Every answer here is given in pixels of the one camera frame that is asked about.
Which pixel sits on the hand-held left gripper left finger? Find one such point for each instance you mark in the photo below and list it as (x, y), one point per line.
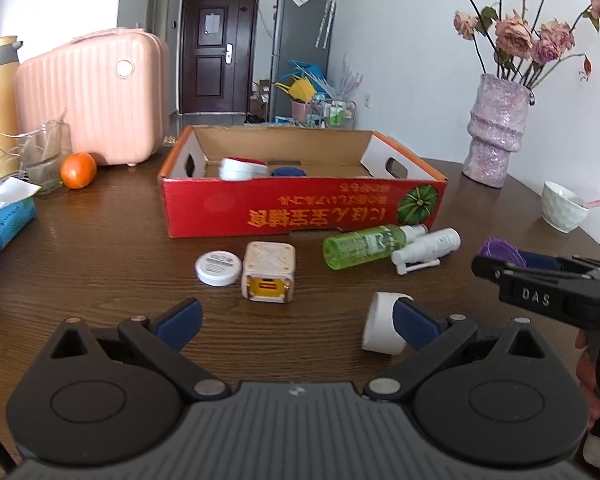
(180, 320)

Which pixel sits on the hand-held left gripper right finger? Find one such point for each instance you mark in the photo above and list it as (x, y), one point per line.
(420, 322)

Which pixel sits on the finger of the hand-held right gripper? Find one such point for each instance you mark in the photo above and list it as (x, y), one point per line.
(540, 261)
(530, 295)

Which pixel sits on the purple bottle cap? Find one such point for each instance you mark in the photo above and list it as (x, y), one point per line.
(500, 249)

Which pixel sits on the white round tin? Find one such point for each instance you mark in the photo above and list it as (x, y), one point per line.
(219, 268)

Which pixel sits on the white spray bottle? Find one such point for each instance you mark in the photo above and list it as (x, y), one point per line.
(430, 247)

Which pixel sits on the green spray bottle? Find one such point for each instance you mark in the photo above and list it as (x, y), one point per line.
(360, 247)

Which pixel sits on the beige and yellow charger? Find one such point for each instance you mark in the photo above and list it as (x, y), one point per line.
(269, 270)

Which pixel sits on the red cardboard box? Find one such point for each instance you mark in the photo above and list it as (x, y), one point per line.
(290, 210)

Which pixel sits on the white red container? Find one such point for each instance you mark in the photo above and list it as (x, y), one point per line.
(237, 170)

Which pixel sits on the blue bottle cap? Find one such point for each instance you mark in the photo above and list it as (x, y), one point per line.
(287, 172)

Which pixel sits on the person's right hand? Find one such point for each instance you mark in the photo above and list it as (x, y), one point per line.
(586, 375)

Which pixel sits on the white dimpled cup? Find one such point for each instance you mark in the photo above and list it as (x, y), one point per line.
(562, 210)

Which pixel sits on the pink textured vase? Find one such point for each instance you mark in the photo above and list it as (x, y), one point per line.
(497, 130)

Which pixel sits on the orange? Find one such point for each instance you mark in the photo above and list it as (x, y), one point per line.
(78, 171)

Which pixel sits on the blue tissue pack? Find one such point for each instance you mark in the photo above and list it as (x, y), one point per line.
(5, 230)

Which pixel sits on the glass measuring cup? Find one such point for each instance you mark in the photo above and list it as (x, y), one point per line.
(45, 170)

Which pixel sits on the dried pink rose bouquet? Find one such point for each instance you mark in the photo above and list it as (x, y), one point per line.
(517, 35)

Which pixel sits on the pink suitcase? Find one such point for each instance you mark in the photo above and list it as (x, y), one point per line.
(90, 105)

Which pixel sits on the brown cardboard carton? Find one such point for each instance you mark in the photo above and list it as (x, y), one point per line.
(262, 97)

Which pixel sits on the pink bucket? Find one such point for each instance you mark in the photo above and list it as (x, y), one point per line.
(301, 110)

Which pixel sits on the dark brown entrance door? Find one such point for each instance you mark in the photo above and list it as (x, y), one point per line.
(215, 75)

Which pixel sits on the dried lavender bunch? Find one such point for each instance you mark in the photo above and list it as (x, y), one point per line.
(350, 80)

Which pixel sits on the yellow watering can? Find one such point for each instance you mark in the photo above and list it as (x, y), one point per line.
(297, 90)

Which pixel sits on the blue plastic hanger bundle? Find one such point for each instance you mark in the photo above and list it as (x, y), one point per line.
(302, 69)

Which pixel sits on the white interior door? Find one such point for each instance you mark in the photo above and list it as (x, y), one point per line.
(159, 40)

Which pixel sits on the white paper notice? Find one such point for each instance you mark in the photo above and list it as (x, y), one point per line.
(212, 20)

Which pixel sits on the grey refrigerator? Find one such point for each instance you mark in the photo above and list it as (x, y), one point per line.
(300, 35)

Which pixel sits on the clear hanging umbrella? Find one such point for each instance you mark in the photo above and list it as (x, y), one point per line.
(328, 15)

